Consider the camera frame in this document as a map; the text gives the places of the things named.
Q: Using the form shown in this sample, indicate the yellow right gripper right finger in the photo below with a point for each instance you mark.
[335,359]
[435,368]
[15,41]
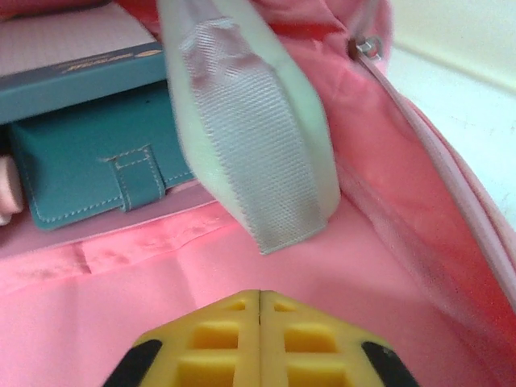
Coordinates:
[314,346]

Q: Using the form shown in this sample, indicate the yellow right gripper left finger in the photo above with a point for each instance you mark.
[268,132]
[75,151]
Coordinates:
[209,346]

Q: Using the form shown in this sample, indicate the pink student backpack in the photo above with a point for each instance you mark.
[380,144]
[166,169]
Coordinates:
[363,282]

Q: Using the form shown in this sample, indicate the teal leather wallet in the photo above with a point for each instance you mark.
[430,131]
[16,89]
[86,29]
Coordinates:
[80,169]

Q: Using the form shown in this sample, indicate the pale green pencil case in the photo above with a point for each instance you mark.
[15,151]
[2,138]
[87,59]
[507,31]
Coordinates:
[242,121]

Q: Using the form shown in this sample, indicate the pale notebook with blue spine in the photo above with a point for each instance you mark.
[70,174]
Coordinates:
[60,40]

